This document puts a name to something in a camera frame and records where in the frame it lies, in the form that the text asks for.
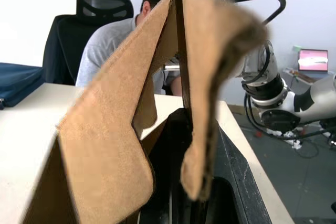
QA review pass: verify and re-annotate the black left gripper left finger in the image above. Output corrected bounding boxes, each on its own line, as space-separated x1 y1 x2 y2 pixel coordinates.
140 107 196 224

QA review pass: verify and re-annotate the person in grey shirt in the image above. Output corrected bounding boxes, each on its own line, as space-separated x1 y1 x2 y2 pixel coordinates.
75 0 190 96

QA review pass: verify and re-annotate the black mesh office chair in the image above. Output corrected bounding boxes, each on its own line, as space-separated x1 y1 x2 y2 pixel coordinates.
41 0 135 86

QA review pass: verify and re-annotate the silver metal bar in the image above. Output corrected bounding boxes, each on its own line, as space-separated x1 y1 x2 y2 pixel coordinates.
163 62 182 72

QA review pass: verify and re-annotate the dark blue fabric bag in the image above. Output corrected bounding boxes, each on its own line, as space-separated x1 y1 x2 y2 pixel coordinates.
0 62 44 111

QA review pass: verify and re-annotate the white crumpled paper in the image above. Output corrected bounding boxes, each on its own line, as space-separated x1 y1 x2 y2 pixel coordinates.
265 129 303 150

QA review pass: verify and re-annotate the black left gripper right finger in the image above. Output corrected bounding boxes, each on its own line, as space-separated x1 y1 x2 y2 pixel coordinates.
201 121 272 224

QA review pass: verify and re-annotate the laptop with pink screen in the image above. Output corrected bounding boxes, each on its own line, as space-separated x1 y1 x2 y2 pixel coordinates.
297 48 330 73

